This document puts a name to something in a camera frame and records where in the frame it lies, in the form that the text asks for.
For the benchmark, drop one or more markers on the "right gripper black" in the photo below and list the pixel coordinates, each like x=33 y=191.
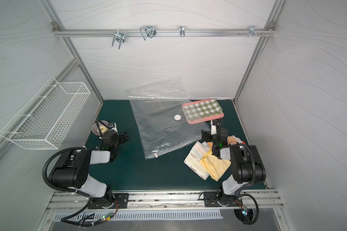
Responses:
x=216 y=134

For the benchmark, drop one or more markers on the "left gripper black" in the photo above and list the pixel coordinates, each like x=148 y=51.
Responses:
x=104 y=136

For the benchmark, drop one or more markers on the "orange lettered towel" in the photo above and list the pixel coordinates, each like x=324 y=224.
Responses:
x=231 y=140

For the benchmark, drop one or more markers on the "white patterned towel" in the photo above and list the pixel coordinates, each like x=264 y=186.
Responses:
x=194 y=157

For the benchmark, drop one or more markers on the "clear plastic vacuum bag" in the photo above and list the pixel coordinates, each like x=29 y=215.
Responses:
x=154 y=106

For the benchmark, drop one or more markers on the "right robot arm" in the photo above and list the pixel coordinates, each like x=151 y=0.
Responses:
x=229 y=152

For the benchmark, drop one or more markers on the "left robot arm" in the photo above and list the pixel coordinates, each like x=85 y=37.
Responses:
x=68 y=169

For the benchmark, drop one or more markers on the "white vacuum bag valve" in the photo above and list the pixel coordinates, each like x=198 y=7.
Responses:
x=177 y=117

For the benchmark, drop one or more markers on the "grey bowl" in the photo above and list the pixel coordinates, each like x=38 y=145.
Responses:
x=96 y=127

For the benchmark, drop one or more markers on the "yellow tape roll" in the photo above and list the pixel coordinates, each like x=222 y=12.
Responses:
x=103 y=129

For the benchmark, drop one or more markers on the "green checkered cloth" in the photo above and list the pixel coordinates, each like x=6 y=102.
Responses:
x=204 y=109

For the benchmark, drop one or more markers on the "green table mat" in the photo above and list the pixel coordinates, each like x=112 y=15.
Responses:
x=131 y=171

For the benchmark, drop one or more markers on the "metal U-bolt clamp left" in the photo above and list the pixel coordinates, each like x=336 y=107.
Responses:
x=119 y=38

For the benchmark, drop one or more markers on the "metal u-bolt clamp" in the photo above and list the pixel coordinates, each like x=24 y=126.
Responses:
x=148 y=31
x=119 y=38

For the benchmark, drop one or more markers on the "small metal hook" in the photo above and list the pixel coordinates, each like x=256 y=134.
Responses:
x=182 y=31

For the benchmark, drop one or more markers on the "metal U-bolt clamp middle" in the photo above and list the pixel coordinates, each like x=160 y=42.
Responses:
x=148 y=31

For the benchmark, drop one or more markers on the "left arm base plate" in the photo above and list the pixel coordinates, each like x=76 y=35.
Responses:
x=119 y=200

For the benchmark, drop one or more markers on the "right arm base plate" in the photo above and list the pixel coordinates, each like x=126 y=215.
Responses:
x=218 y=200

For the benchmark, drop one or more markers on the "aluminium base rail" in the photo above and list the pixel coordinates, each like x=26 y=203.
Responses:
x=142 y=200

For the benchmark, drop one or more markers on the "white wire basket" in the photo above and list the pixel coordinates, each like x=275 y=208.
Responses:
x=44 y=121

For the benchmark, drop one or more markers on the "metal bracket right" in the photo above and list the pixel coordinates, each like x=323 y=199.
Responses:
x=253 y=32

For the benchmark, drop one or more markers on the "aluminium cross rail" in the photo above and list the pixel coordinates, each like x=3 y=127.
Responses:
x=135 y=33

